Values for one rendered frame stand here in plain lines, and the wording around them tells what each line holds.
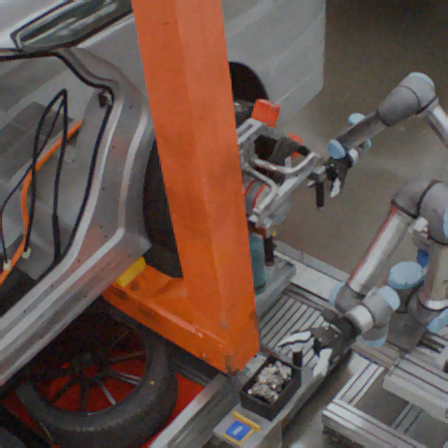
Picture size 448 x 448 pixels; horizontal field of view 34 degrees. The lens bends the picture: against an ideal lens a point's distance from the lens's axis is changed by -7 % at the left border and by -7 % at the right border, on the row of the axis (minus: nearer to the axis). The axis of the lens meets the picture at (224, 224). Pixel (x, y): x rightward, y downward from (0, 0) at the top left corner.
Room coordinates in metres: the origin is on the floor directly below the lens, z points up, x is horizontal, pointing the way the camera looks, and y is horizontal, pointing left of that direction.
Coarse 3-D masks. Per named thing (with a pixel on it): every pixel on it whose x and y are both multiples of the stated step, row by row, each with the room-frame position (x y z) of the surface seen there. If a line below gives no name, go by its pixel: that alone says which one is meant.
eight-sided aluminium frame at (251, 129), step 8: (248, 120) 2.28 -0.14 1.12; (256, 120) 2.29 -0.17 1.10; (240, 128) 2.23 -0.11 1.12; (248, 128) 2.25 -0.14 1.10; (256, 128) 2.22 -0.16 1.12; (264, 128) 2.25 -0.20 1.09; (272, 128) 2.29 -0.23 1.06; (240, 136) 2.22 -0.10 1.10; (248, 136) 2.18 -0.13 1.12; (256, 136) 2.22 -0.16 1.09; (272, 136) 2.28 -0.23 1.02; (280, 136) 2.32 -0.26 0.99; (288, 136) 2.36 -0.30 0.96; (240, 144) 2.15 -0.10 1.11; (272, 144) 2.37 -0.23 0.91; (288, 160) 2.35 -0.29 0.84; (280, 176) 2.35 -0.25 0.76; (288, 176) 2.34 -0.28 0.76; (280, 184) 2.33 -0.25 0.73; (248, 232) 2.21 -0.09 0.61
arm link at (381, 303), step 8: (384, 288) 1.29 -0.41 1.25; (376, 296) 1.26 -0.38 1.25; (384, 296) 1.26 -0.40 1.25; (392, 296) 1.26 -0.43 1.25; (360, 304) 1.25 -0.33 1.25; (368, 304) 1.24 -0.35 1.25; (376, 304) 1.24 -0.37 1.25; (384, 304) 1.24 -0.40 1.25; (392, 304) 1.24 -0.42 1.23; (376, 312) 1.22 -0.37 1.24; (384, 312) 1.22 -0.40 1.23; (376, 320) 1.20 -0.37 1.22; (384, 320) 1.22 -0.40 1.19
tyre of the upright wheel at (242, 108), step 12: (240, 108) 2.31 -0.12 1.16; (252, 108) 2.34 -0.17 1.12; (240, 120) 2.28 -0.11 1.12; (156, 144) 2.21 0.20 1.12; (156, 156) 2.17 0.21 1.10; (156, 168) 2.14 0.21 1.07; (156, 180) 2.11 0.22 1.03; (144, 192) 2.12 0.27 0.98; (156, 192) 2.08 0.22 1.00; (144, 204) 2.10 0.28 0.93; (156, 204) 2.07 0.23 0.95; (168, 204) 2.03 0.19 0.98; (144, 216) 2.09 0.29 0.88; (156, 216) 2.06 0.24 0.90; (168, 216) 2.02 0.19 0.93; (156, 228) 2.06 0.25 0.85; (168, 228) 2.01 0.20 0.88; (156, 240) 2.10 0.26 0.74; (168, 240) 2.03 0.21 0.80
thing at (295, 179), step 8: (320, 160) 2.18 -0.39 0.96; (312, 168) 2.14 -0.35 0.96; (296, 176) 2.09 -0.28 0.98; (304, 176) 2.10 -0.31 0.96; (288, 184) 2.05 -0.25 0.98; (296, 184) 2.06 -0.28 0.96; (280, 192) 2.02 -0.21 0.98; (288, 192) 2.03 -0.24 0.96; (280, 200) 1.99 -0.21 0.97; (272, 208) 1.95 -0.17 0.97; (264, 216) 1.92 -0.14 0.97; (256, 224) 1.89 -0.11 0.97
